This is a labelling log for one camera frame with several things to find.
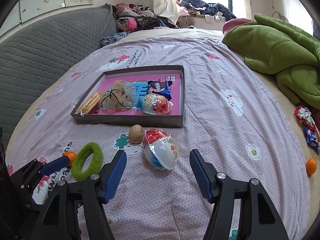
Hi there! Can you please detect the blue candy wrapper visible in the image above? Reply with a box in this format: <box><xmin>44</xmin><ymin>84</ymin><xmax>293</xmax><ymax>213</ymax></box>
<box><xmin>303</xmin><ymin>126</ymin><xmax>320</xmax><ymax>153</ymax></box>

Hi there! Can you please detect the dark patterned cloth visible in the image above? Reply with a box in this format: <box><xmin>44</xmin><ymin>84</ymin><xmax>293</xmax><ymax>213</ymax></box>
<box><xmin>100</xmin><ymin>32</ymin><xmax>127</xmax><ymax>48</ymax></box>

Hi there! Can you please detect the green fuzzy ring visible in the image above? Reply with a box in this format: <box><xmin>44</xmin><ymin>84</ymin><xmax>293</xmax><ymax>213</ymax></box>
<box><xmin>70</xmin><ymin>142</ymin><xmax>104</xmax><ymax>182</ymax></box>

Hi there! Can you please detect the red blue toy egg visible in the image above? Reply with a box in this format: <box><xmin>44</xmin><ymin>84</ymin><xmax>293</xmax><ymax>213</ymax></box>
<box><xmin>143</xmin><ymin>129</ymin><xmax>180</xmax><ymax>171</ymax></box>

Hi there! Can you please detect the pink pillow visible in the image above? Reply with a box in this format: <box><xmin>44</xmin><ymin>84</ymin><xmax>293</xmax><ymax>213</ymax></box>
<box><xmin>222</xmin><ymin>18</ymin><xmax>253</xmax><ymax>35</ymax></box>

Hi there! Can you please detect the brown walnut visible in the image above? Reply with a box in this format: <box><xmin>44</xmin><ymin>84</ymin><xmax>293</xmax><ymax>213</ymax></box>
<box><xmin>129</xmin><ymin>125</ymin><xmax>144</xmax><ymax>144</ymax></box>

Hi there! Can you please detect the clothes pile by headboard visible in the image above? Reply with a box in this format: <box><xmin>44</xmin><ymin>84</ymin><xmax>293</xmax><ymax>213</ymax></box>
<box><xmin>112</xmin><ymin>3</ymin><xmax>178</xmax><ymax>34</ymax></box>

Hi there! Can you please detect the orange tangerine with leaf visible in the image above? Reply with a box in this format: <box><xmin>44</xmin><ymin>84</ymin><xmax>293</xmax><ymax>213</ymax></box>
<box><xmin>63</xmin><ymin>151</ymin><xmax>77</xmax><ymax>166</ymax></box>

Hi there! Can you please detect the beige mesh drawstring pouch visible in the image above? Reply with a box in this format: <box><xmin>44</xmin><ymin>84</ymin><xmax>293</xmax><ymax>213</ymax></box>
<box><xmin>101</xmin><ymin>80</ymin><xmax>137</xmax><ymax>111</ymax></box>

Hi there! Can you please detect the lilac strawberry bedsheet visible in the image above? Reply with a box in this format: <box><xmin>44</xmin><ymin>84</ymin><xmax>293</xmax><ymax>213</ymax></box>
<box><xmin>7</xmin><ymin>38</ymin><xmax>310</xmax><ymax>239</ymax></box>

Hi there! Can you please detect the red candy wrapper pack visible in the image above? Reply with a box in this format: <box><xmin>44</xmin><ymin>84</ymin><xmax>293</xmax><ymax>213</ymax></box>
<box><xmin>294</xmin><ymin>105</ymin><xmax>319</xmax><ymax>140</ymax></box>

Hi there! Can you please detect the clothes pile on windowsill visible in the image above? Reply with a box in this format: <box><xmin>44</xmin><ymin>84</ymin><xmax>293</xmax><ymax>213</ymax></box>
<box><xmin>176</xmin><ymin>0</ymin><xmax>236</xmax><ymax>21</ymax></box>

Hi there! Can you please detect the dark shallow box tray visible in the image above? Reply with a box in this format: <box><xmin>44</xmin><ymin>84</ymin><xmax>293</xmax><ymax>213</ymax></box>
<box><xmin>71</xmin><ymin>65</ymin><xmax>185</xmax><ymax>128</ymax></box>

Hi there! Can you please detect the small orange tangerine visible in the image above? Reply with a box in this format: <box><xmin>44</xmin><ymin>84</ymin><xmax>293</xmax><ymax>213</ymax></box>
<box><xmin>306</xmin><ymin>157</ymin><xmax>317</xmax><ymax>176</ymax></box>

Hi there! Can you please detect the pink and blue book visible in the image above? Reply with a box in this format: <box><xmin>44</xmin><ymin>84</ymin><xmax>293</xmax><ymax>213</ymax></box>
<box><xmin>95</xmin><ymin>73</ymin><xmax>183</xmax><ymax>115</ymax></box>

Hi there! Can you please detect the yellow wafer snack pack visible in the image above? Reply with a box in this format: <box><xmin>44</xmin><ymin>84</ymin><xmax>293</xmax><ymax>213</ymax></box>
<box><xmin>75</xmin><ymin>92</ymin><xmax>103</xmax><ymax>115</ymax></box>

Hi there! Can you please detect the blue oreo cookie pack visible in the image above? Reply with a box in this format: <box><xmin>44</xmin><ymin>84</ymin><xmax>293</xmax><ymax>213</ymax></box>
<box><xmin>147</xmin><ymin>80</ymin><xmax>172</xmax><ymax>100</ymax></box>

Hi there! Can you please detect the green fleece blanket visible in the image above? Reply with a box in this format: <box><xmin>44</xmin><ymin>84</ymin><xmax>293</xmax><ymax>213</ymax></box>
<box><xmin>222</xmin><ymin>14</ymin><xmax>319</xmax><ymax>109</ymax></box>

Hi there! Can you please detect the grey quilted headboard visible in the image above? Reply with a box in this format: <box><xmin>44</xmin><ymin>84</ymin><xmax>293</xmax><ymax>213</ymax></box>
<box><xmin>1</xmin><ymin>4</ymin><xmax>117</xmax><ymax>145</ymax></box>

